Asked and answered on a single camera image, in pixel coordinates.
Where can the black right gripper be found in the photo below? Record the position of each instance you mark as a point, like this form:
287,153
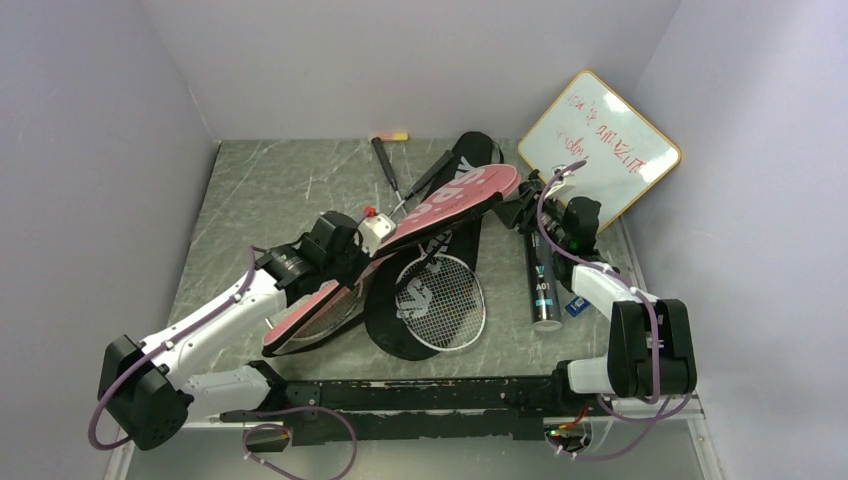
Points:
520,210

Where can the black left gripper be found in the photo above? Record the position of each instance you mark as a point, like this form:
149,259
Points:
363,260

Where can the black shuttlecock tube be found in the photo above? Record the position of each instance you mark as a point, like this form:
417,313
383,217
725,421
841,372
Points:
545,305

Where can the pink racket bag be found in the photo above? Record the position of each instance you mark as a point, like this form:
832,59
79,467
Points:
453,203

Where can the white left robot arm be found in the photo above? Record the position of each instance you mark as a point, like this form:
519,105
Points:
148,389

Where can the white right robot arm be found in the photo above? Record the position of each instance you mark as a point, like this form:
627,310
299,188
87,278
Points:
650,353

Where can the white racket left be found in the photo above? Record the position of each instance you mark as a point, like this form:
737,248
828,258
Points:
314,321

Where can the white racket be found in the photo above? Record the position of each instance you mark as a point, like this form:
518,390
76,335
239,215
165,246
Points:
438,298
314,321

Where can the black racket bag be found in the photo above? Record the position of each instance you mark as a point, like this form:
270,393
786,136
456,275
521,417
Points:
472,150

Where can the white racket right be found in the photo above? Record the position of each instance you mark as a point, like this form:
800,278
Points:
438,298

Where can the yellow pink marker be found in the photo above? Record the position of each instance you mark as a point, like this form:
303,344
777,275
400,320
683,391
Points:
391,137

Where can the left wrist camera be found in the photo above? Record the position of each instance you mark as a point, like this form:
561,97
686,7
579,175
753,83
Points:
374,229

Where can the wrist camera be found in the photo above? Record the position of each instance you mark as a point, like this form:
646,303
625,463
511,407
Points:
374,229
564,178

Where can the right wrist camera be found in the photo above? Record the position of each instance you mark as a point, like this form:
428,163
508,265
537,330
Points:
564,178

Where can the whiteboard with yellow frame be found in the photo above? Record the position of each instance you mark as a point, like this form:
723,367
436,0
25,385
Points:
624,154

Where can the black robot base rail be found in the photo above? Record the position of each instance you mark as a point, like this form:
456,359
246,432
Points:
517,407

